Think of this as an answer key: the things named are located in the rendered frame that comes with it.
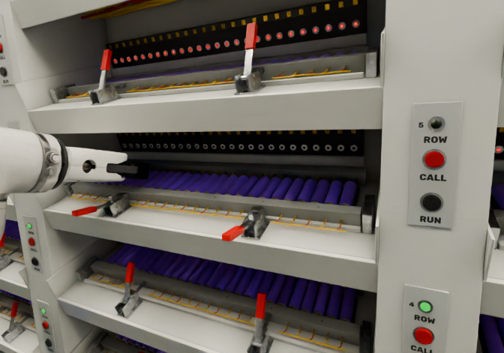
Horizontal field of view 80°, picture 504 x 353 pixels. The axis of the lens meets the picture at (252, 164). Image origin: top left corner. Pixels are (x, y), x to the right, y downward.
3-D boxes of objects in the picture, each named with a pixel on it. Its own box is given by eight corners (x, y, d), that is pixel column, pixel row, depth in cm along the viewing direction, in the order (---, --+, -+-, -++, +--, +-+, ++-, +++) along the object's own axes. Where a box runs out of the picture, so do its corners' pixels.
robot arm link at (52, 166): (49, 130, 39) (71, 135, 42) (11, 131, 43) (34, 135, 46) (42, 195, 39) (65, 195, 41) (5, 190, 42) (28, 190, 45)
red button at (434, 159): (443, 168, 28) (445, 151, 28) (424, 167, 29) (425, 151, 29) (442, 166, 29) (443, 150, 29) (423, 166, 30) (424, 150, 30)
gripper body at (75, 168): (67, 136, 41) (132, 147, 51) (24, 137, 45) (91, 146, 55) (61, 192, 40) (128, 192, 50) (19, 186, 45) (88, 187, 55)
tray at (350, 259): (377, 293, 35) (378, 226, 31) (52, 228, 61) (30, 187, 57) (384, 201, 51) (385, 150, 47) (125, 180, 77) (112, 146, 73)
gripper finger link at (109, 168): (133, 166, 47) (142, 167, 53) (82, 162, 46) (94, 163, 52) (133, 173, 47) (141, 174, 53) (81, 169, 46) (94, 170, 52)
